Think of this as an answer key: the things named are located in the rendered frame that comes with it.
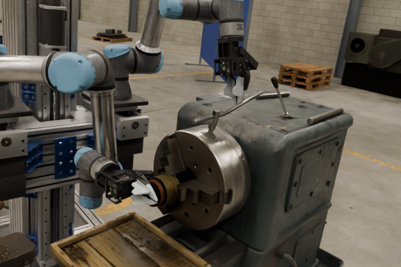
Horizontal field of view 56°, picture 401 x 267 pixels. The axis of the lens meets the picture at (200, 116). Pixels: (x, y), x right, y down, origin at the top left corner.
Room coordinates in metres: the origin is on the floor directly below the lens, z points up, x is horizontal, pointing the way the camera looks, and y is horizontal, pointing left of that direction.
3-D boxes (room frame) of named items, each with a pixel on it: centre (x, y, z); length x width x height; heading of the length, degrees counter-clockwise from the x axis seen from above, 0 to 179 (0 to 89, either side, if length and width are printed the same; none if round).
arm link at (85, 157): (1.11, 0.33, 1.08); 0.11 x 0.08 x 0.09; 48
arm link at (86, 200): (1.12, 0.33, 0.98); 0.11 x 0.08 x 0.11; 170
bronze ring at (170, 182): (0.99, 0.09, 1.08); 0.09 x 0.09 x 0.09; 49
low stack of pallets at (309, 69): (9.03, -2.39, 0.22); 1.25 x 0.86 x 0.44; 142
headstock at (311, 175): (1.41, -0.26, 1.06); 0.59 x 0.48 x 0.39; 139
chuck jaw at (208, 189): (0.98, -0.03, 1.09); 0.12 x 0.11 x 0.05; 49
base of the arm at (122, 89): (1.65, 0.40, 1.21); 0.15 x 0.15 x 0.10
